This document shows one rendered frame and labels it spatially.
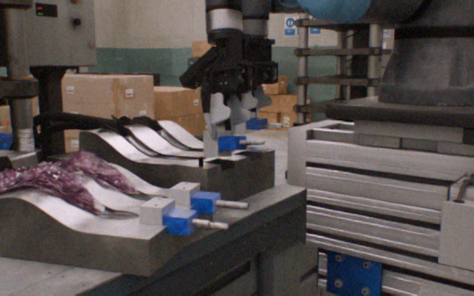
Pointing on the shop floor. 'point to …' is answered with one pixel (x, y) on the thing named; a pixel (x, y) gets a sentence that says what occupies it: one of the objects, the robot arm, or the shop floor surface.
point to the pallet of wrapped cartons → (103, 99)
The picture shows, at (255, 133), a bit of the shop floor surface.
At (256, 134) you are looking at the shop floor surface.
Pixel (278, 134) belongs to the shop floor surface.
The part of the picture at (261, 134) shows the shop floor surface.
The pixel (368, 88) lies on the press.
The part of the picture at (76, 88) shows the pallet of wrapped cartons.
